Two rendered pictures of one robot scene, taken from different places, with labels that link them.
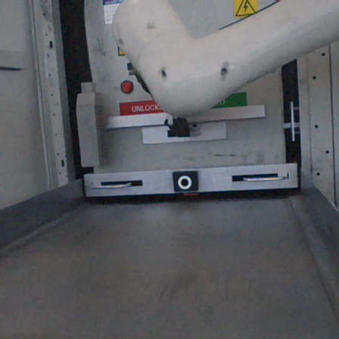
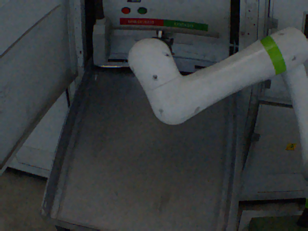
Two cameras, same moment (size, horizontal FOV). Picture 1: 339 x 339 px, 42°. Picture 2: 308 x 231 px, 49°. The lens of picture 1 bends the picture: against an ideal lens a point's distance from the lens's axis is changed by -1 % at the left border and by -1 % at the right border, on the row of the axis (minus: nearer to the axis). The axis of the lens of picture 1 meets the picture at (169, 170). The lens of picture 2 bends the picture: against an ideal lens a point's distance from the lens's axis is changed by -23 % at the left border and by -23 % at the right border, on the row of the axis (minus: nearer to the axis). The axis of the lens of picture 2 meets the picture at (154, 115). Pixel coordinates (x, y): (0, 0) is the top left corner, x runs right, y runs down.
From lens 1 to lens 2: 82 cm
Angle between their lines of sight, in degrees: 39
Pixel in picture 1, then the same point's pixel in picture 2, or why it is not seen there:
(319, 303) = (212, 218)
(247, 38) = (211, 93)
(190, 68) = (177, 113)
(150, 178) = not seen: hidden behind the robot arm
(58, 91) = (80, 16)
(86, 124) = (98, 43)
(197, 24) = not seen: outside the picture
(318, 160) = not seen: hidden behind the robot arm
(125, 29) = (138, 72)
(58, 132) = (78, 36)
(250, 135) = (208, 46)
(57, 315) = (117, 219)
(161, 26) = (161, 80)
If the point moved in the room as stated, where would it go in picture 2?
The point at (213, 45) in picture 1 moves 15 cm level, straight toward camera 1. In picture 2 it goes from (192, 97) to (191, 145)
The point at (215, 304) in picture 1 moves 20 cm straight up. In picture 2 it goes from (177, 218) to (181, 183)
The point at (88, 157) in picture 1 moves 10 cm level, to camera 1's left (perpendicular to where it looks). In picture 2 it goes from (99, 60) to (73, 62)
